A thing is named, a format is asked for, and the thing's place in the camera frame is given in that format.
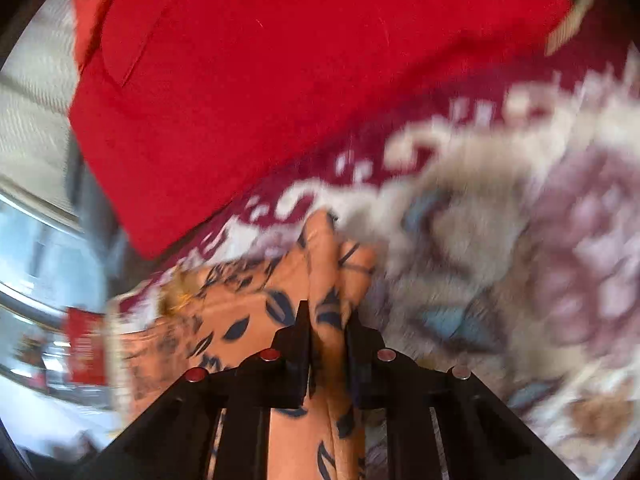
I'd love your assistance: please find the floral sofa cushion cover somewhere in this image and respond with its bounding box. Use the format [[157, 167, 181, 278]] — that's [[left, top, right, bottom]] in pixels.
[[115, 0, 640, 480]]

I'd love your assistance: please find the red folded cloth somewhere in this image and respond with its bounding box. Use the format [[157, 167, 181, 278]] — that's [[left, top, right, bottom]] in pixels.
[[67, 0, 573, 261]]

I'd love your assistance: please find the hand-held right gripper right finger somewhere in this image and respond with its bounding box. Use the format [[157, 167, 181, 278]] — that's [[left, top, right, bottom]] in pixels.
[[345, 310, 581, 480]]

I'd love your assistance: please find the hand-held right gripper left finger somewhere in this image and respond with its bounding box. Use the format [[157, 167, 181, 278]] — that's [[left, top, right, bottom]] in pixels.
[[75, 300, 313, 480]]

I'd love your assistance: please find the red gift box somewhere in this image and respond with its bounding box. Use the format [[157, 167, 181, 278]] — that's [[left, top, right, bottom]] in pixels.
[[65, 307, 108, 386]]

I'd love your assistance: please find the red padded jacket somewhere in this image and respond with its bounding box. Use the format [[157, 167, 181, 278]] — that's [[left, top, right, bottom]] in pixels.
[[70, 0, 131, 76]]

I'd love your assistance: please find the beige dotted cloth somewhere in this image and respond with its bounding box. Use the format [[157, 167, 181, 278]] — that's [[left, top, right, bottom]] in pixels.
[[0, 25, 83, 216]]

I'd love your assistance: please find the orange floral blouse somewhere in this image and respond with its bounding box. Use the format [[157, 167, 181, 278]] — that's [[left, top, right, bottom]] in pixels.
[[107, 210, 378, 480]]

